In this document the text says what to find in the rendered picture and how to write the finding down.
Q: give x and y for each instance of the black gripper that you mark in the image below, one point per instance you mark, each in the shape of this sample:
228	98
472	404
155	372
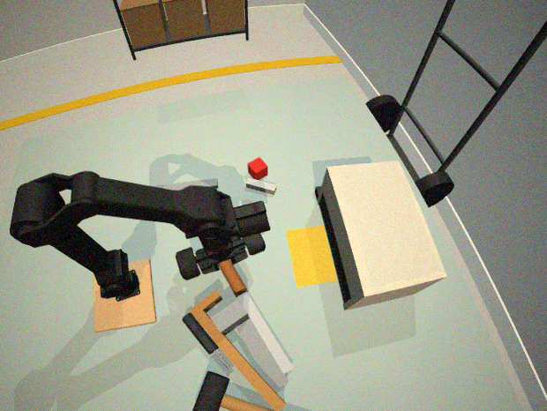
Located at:
208	260

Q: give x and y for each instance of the red cube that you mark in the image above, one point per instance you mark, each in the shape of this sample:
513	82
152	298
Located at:
257	169

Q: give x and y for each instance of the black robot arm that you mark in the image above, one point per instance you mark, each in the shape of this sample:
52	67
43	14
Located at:
41	217

